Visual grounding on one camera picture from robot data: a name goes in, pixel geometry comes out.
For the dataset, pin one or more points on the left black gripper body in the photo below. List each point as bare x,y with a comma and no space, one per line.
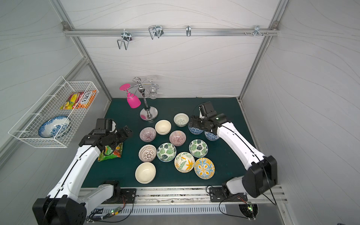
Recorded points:
118,136

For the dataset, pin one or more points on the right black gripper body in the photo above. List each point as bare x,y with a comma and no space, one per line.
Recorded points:
195,123

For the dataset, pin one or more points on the blue white bowl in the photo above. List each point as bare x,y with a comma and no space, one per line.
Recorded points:
55,126
210,136

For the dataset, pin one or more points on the blue patterned bowl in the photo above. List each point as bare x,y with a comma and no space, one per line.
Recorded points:
194,130

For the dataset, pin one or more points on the green leaf bowl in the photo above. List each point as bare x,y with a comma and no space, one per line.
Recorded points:
198,148
166,152

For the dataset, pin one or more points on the pink striped bowl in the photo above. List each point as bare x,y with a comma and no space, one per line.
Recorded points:
177,138
148,134

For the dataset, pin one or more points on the white lattice bowl front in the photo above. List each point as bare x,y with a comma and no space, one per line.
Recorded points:
147,153

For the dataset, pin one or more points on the white lattice bowl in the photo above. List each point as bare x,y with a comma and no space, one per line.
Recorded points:
181,119
147,153

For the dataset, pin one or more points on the cream bowl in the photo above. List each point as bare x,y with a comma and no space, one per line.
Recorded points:
163,127
145,173

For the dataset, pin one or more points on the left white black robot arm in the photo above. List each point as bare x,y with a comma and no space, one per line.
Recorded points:
63,206

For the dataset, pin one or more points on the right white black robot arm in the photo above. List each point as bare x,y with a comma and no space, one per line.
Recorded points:
261,171

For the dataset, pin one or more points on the green snack bag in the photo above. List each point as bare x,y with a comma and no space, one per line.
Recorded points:
110,153

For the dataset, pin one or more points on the white lattice bowl back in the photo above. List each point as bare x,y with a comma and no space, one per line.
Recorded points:
181,119

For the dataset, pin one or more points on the blue yellow floral bowl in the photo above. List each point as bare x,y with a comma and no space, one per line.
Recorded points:
204,168

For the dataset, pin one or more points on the yellow leaf patterned bowl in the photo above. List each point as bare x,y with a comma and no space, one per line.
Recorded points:
184,162

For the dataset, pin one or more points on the pink plastic wine glass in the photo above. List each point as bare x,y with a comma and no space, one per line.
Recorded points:
132,99

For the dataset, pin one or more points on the chrome glass holder stand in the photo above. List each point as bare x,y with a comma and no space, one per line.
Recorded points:
149,113

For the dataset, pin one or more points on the colourful snack packet in basket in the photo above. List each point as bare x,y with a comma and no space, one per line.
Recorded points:
79,100

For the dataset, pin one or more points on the dark green table mat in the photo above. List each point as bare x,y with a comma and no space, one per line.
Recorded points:
227,164

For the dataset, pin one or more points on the blue white bowl in basket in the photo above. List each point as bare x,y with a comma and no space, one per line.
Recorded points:
55,126

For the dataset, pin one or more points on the clear wine glass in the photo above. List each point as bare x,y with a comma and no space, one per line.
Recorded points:
153,88

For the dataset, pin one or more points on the small metal hook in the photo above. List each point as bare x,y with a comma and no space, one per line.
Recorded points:
188,30

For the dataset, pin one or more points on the metal double hook left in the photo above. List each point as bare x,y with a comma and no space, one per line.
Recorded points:
124,41

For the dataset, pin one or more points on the metal double hook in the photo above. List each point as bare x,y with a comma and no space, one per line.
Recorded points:
155,31
124,41

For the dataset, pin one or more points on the metal hook right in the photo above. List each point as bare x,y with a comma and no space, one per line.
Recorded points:
256,33

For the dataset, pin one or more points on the metal double hook middle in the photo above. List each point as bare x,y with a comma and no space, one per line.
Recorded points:
155,31

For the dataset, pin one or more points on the aluminium top crossbar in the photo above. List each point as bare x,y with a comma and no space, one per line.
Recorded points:
195,32

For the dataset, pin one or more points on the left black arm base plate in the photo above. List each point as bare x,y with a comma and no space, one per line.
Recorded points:
125,195

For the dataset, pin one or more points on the white wire wall basket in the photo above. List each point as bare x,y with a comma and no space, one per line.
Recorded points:
47,107

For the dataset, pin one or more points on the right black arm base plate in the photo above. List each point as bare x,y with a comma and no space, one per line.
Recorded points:
222,194

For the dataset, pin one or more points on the aluminium front mounting rail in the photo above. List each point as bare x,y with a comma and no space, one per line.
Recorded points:
185,195

